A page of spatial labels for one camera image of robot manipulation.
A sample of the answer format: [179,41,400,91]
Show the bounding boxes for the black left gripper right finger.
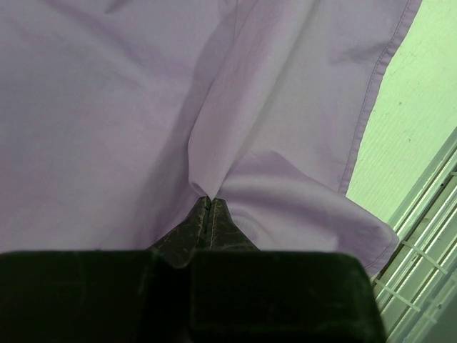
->
[189,199,386,342]

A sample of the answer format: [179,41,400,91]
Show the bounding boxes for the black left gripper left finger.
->
[1,197,211,342]

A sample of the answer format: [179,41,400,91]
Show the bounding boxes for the purple trousers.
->
[1,1,421,275]

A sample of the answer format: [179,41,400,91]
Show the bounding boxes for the aluminium frame rail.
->
[373,132,456,342]

